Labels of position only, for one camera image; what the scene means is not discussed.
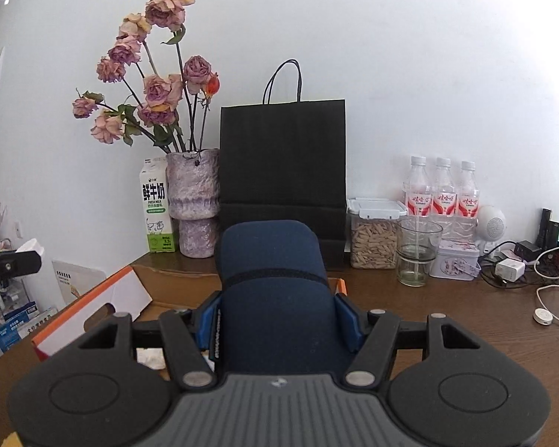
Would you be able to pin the blue boxes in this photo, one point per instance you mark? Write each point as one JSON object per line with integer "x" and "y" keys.
{"x": 14, "y": 333}

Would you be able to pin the white wall socket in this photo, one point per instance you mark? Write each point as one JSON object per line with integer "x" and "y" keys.
{"x": 16, "y": 228}

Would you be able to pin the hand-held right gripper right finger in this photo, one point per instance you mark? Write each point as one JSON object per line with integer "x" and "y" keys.
{"x": 347, "y": 323}

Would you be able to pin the dried pink rose bouquet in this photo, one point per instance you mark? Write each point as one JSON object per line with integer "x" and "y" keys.
{"x": 158, "y": 91}

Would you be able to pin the clear desk organizer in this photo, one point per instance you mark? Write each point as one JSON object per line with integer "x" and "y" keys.
{"x": 0, "y": 302}

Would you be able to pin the purple textured vase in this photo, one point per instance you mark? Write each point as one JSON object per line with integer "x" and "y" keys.
{"x": 193, "y": 195}

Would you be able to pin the cardboard box with orange edge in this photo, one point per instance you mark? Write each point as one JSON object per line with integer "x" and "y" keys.
{"x": 121, "y": 293}

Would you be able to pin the white floral tin box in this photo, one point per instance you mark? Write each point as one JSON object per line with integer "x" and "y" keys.
{"x": 454, "y": 263}

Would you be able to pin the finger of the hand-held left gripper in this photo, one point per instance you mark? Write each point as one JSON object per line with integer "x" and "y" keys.
{"x": 9, "y": 266}

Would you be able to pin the white green milk carton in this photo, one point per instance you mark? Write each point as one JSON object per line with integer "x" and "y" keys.
{"x": 156, "y": 214}

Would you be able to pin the clear container of seeds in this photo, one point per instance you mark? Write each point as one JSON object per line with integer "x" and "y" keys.
{"x": 372, "y": 242}

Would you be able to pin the black power adapter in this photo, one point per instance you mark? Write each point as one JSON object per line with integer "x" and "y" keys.
{"x": 527, "y": 249}

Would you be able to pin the white charger plug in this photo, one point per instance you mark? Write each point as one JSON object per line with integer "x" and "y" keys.
{"x": 510, "y": 271}

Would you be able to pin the white booklet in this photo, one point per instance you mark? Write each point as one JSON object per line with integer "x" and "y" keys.
{"x": 74, "y": 279}

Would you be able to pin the navy blue fabric pouch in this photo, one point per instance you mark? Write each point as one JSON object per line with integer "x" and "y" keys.
{"x": 275, "y": 298}

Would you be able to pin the clear glass cup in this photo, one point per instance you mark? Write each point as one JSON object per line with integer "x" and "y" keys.
{"x": 417, "y": 260}

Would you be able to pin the black paper bag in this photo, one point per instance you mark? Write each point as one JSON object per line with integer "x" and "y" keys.
{"x": 282, "y": 158}

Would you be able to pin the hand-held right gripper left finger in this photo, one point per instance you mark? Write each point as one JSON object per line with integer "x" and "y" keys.
{"x": 210, "y": 321}

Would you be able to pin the white round speaker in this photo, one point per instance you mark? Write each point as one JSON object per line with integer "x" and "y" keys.
{"x": 491, "y": 226}

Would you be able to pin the black rectangular device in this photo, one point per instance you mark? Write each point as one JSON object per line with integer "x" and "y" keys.
{"x": 550, "y": 230}

